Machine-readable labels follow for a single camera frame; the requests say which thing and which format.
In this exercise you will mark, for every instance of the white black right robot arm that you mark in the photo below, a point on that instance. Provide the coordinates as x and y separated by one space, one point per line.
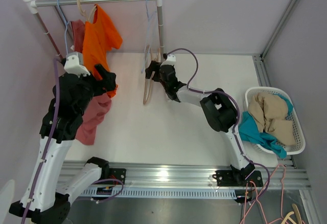
220 112

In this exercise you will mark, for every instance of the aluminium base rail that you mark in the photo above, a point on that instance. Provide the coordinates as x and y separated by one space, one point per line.
200 177

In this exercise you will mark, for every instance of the black mounting plate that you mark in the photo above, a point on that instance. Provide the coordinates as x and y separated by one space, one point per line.
230 178
114 173

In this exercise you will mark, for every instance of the pink t shirt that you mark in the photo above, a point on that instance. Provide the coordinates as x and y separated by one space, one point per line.
99 106

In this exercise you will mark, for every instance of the white plastic laundry basket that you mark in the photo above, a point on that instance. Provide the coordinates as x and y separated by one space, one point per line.
297 131

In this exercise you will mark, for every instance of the teal t shirt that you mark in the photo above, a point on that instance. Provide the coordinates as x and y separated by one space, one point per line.
249 132

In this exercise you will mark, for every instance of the pink wire hanger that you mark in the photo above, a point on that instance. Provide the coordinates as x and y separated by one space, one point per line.
248 206

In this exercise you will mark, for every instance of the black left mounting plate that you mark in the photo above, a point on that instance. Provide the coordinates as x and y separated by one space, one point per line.
114 173

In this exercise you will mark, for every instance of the metal clothes rack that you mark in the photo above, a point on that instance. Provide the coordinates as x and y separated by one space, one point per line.
33 6

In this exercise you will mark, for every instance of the white slotted cable duct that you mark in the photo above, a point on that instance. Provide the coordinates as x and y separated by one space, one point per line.
132 192

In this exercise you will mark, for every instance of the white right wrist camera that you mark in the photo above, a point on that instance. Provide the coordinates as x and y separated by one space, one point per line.
170 60

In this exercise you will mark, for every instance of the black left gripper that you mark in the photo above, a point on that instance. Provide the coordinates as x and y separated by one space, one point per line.
107 82

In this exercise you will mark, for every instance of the wooden hanger on floor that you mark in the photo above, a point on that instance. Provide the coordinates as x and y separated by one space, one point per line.
293 217

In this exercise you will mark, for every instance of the light blue wire hanger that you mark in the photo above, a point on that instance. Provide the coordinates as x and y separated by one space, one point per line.
151 17
65 29

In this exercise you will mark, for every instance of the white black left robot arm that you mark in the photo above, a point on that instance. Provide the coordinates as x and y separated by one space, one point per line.
43 202

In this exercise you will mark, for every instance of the beige t shirt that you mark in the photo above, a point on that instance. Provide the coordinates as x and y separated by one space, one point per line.
269 112

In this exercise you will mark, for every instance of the orange t shirt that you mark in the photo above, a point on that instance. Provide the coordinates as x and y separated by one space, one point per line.
101 36

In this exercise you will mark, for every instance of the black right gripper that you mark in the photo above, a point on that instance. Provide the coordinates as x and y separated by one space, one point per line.
155 66

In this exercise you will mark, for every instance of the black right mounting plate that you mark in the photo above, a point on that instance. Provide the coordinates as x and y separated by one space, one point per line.
230 178

